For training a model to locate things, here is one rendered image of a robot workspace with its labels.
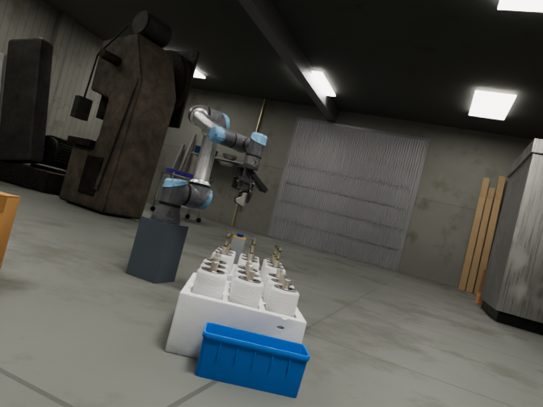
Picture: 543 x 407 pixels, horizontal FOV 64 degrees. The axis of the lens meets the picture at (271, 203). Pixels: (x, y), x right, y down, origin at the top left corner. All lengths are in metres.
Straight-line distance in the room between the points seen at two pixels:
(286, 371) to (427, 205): 8.80
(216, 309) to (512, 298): 4.02
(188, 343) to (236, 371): 0.19
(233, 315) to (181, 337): 0.17
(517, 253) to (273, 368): 4.02
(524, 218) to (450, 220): 4.92
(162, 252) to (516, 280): 3.74
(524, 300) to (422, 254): 5.01
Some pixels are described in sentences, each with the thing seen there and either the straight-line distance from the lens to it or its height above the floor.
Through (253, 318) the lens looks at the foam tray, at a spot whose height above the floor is 0.15.
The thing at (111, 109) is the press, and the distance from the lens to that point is 5.56.
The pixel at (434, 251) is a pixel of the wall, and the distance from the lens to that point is 9.83.
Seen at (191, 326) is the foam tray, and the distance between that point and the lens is 1.34.
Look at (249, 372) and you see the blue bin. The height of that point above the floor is 0.04.
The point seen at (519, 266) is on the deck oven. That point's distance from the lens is 5.02.
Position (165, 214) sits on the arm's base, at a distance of 2.23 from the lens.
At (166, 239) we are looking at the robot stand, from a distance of 2.19.
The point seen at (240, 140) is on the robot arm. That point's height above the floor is 0.77.
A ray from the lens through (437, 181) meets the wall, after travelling 9.97.
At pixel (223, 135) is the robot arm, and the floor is 0.76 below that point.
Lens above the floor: 0.46
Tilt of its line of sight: 2 degrees up
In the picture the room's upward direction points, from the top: 14 degrees clockwise
